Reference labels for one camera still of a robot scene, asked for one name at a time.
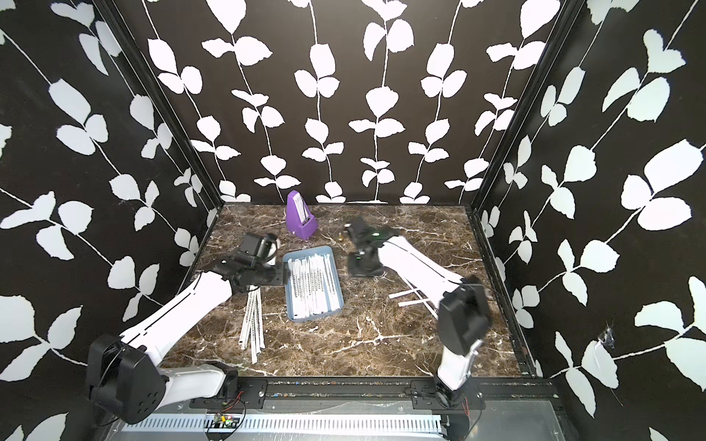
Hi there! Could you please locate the blue plastic storage box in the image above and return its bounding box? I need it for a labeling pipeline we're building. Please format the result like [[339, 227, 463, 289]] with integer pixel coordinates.
[[282, 245, 345, 323]]

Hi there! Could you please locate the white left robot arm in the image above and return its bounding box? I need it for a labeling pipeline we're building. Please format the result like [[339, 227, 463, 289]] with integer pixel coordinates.
[[86, 233, 286, 424]]

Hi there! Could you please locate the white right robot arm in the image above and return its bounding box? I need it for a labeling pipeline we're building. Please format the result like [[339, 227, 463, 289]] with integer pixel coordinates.
[[345, 217, 493, 394]]

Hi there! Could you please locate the purple metronome-like object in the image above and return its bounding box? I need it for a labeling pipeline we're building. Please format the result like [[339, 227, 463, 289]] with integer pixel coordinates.
[[286, 190, 318, 240]]

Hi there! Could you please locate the small green circuit board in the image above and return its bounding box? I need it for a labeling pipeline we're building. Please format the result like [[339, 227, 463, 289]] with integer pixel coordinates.
[[207, 413, 244, 431]]

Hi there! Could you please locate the white slotted cable duct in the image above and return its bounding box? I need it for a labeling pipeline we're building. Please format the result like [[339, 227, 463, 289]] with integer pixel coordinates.
[[122, 413, 446, 437]]

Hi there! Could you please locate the black left corner post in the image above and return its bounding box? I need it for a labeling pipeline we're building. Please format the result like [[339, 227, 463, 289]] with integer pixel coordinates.
[[96, 0, 224, 209]]

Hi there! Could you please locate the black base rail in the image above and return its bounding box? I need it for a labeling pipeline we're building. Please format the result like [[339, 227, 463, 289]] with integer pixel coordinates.
[[224, 377, 561, 413]]

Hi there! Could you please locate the black corner frame post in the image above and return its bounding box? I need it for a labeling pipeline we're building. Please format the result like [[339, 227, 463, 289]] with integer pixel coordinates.
[[467, 0, 586, 214]]

